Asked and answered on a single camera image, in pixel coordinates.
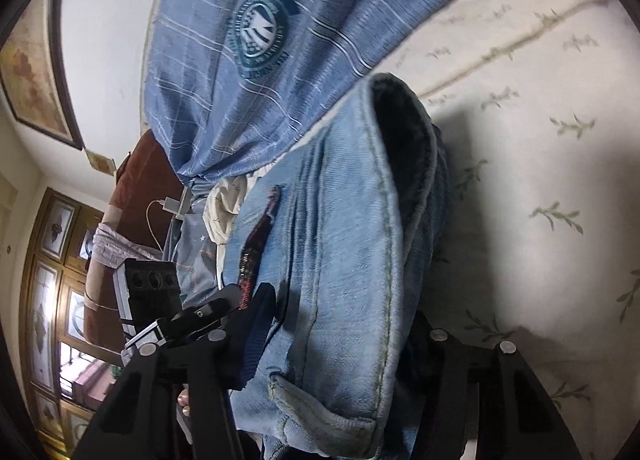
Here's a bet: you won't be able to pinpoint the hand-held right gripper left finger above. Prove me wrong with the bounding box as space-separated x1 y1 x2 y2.
72 283 278 460

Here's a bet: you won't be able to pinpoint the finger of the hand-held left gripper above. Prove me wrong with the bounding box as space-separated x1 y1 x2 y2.
170 285 251 341

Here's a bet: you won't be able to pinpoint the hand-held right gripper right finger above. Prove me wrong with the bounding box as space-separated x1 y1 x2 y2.
400 313 583 460

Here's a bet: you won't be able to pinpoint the blue denim pants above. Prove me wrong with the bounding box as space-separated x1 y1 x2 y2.
220 73 451 460

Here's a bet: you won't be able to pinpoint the person's left hand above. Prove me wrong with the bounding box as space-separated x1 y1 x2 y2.
176 387 195 418

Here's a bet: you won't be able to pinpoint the pink cloth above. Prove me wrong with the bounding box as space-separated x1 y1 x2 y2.
82 223 166 313

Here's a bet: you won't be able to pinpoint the wooden glass-panel cabinet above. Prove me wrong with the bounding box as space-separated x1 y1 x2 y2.
20 187 126 456

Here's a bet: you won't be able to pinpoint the brown headboard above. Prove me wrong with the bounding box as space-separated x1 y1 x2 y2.
82 129 193 346

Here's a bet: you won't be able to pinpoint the pink box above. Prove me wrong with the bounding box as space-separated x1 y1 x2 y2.
72 362 108 408

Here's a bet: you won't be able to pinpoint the cream leaf-print quilt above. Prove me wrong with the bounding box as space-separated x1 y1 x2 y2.
207 0 640 460

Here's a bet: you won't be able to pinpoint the large framed picture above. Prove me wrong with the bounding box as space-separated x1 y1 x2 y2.
0 0 85 151

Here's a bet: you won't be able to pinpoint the white charging cable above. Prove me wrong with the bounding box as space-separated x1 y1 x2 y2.
146 199 166 253

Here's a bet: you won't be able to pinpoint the small wall picture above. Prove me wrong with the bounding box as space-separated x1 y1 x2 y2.
84 149 117 175

